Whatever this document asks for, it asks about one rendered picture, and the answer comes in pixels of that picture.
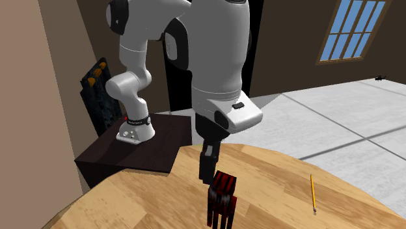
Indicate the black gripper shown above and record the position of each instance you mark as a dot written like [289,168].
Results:
[209,130]

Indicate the black panel with orange shapes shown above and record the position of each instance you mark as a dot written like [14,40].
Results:
[101,101]

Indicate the window with brown frame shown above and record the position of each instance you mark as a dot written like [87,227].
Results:
[352,30]

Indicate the dark robot stand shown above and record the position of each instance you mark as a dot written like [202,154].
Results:
[152,149]

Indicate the red and black blocky figure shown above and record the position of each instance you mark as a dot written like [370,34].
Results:
[222,199]

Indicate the yellow pencil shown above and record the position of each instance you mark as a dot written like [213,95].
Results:
[313,193]

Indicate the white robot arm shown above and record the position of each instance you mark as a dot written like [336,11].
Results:
[219,50]

